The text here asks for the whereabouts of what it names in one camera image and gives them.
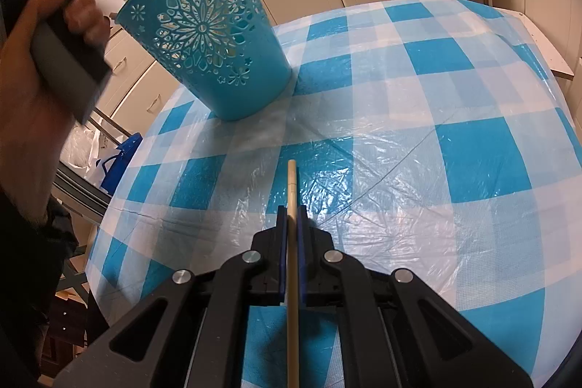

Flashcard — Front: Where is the wooden chopstick six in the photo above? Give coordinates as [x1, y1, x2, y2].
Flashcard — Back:
[286, 160, 300, 388]

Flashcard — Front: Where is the person left hand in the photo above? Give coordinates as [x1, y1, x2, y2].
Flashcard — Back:
[1, 0, 109, 224]

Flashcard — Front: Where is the blue perforated plastic basket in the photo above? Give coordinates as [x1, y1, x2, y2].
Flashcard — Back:
[116, 0, 292, 121]

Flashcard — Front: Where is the blue white shopping bag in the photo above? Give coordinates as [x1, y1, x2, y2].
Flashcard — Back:
[96, 132, 143, 196]

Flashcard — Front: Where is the blue checkered tablecloth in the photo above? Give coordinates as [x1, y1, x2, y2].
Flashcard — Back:
[87, 0, 581, 386]

